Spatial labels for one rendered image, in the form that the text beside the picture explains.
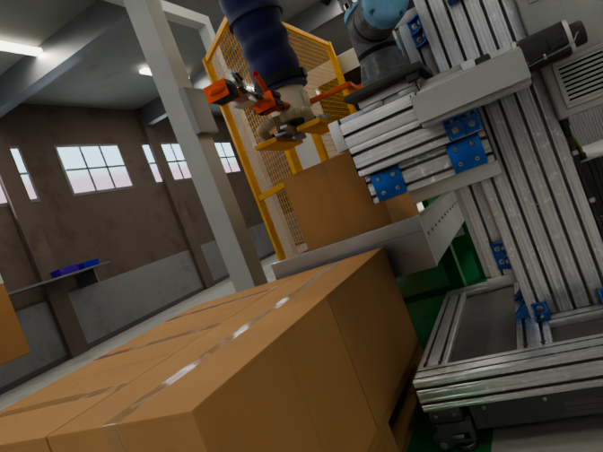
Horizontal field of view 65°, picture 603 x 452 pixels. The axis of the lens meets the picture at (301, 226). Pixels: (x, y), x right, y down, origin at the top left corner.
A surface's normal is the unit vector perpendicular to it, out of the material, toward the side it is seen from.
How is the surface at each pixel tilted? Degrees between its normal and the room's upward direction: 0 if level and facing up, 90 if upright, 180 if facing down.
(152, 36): 90
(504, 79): 90
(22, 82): 90
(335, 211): 90
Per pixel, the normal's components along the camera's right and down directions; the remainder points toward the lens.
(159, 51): -0.41, 0.18
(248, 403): 0.84, -0.31
